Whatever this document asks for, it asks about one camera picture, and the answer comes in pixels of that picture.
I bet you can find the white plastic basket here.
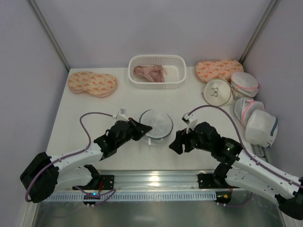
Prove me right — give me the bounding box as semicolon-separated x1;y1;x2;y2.
128;54;187;89

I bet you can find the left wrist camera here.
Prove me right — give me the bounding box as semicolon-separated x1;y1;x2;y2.
112;108;129;122

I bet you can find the white mesh bag pink trim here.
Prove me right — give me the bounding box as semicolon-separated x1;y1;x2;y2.
234;97;265;128

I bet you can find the pink bra in basket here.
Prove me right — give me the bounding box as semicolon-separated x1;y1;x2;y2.
133;65;168;83

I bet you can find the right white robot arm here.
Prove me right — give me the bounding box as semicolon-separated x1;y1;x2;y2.
169;122;303;220

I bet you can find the left peach patterned bra case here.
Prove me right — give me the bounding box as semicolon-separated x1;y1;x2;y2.
67;71;118;98

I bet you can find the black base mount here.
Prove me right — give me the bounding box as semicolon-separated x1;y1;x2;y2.
77;165;115;191
197;163;232;189

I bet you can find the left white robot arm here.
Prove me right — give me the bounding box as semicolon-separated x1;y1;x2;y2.
20;118;152;203

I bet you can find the large white bag blue trim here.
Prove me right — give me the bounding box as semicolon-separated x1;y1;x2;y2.
245;110;278;148

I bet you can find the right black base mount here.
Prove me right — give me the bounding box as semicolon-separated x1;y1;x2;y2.
197;163;232;189

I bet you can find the aluminium mounting rail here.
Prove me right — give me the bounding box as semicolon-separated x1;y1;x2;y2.
41;169;251;191

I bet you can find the right peach patterned bra case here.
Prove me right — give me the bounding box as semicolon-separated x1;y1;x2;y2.
195;60;244;83

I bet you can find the peach patterned bra case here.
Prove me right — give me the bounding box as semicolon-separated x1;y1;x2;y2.
195;60;244;83
67;71;118;98

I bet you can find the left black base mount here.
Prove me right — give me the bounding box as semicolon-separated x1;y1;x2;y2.
77;165;115;191

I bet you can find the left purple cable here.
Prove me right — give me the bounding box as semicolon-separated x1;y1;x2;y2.
25;112;116;203

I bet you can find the white mesh bag pink zipper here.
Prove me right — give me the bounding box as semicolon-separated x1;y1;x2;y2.
230;72;258;99

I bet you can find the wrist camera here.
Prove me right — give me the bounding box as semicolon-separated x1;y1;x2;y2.
112;108;129;122
182;113;197;133

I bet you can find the white mesh bag blue trim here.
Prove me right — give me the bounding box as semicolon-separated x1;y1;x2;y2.
139;109;174;146

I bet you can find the cream laundry bag beige trim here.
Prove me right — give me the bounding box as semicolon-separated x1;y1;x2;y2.
202;79;233;107

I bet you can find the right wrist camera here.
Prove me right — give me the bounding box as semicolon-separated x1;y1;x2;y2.
182;113;197;133

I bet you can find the white slotted cable duct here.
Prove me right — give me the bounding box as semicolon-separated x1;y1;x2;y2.
45;191;217;202

